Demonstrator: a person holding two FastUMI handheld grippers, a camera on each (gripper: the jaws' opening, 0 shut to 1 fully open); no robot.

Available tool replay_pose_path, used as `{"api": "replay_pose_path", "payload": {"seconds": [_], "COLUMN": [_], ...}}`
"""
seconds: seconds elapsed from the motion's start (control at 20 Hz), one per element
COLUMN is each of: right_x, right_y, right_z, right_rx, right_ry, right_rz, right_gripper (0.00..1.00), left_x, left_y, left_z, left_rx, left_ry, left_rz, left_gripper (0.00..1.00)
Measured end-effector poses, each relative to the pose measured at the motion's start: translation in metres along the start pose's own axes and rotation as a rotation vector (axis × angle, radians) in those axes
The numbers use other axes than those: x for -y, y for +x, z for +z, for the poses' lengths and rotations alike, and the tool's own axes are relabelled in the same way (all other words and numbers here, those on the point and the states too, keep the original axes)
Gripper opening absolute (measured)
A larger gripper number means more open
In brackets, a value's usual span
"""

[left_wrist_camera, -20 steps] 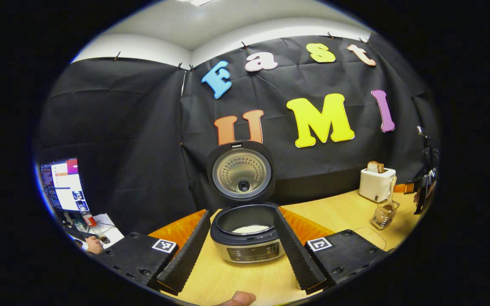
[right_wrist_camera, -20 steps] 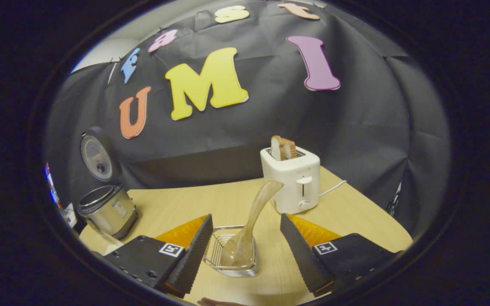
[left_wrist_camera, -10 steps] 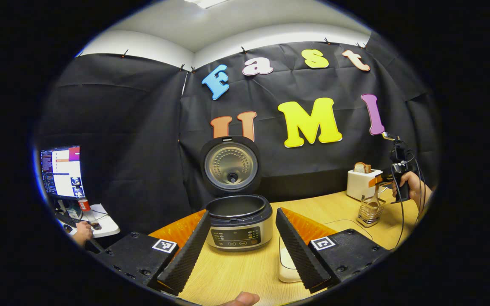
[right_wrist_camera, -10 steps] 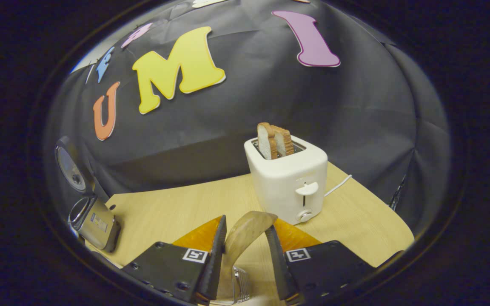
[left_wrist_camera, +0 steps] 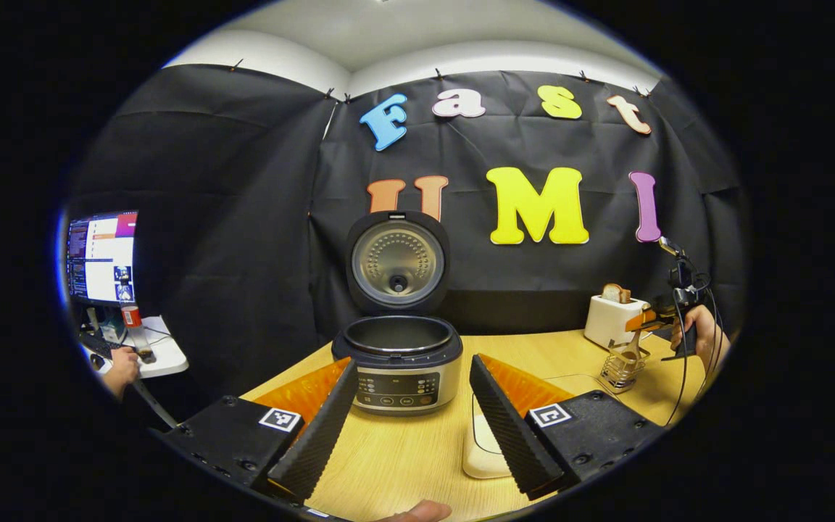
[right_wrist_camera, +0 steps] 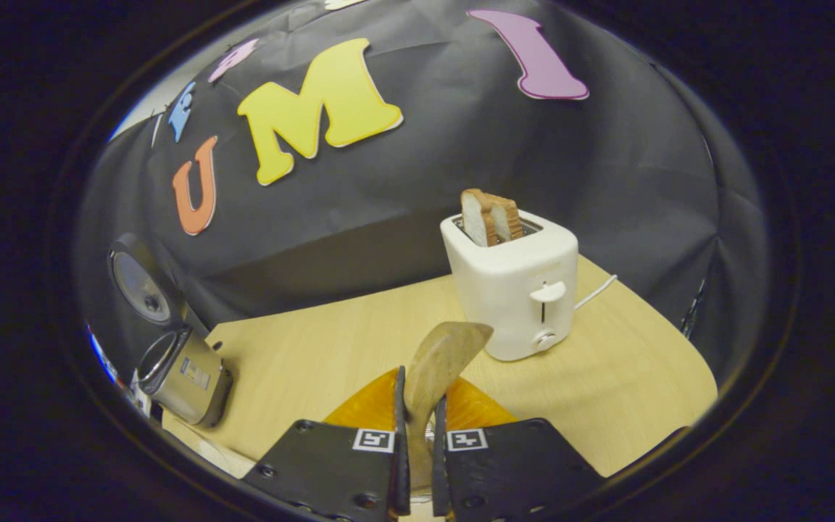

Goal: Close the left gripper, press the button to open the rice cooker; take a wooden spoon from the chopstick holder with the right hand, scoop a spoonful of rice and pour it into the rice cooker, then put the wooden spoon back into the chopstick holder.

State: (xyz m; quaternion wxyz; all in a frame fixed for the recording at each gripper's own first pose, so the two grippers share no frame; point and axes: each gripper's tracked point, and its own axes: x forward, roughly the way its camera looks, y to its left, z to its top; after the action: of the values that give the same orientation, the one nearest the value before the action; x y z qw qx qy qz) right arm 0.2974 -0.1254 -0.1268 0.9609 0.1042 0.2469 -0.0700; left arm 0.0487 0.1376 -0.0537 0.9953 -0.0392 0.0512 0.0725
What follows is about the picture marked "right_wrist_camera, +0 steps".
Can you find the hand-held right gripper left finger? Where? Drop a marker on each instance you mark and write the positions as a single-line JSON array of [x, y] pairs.
[[401, 464]]

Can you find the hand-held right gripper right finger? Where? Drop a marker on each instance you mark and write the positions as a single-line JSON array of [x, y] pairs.
[[441, 464]]

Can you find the wooden spoon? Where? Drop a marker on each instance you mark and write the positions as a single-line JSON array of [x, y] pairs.
[[439, 355]]

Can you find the silver black rice cooker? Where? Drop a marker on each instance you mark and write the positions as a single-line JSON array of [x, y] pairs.
[[189, 377]]

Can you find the white toaster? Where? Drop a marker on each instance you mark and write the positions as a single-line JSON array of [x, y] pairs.
[[512, 290]]

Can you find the toast bread slice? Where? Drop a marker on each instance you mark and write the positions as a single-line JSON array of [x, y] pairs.
[[510, 217], [475, 221]]

